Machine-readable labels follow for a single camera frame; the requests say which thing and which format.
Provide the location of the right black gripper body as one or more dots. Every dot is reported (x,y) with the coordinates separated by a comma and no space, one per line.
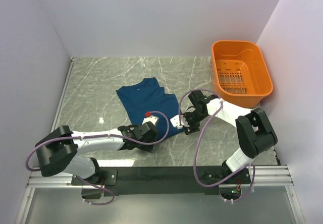
(193,119)

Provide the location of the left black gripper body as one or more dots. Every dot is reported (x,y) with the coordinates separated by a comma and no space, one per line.
(148,148)

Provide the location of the blue t shirt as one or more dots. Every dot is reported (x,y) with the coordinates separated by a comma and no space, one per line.
(147,96)

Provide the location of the orange plastic basket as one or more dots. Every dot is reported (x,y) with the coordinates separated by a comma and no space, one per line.
(239,73)

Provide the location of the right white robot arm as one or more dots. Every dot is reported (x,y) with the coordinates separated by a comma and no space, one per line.
(254,130)

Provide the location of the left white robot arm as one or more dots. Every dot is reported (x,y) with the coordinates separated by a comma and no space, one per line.
(65,155)

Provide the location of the black base beam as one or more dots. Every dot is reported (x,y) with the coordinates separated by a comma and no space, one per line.
(159,180)

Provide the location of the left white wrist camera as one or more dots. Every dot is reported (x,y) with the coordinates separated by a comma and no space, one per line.
(150,118)

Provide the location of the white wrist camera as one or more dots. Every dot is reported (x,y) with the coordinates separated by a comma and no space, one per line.
(179,122)
(150,118)

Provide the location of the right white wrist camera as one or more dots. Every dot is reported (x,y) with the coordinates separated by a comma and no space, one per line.
(179,122)

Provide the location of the aluminium rail frame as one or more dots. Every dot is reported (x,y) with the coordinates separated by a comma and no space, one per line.
(89,102)

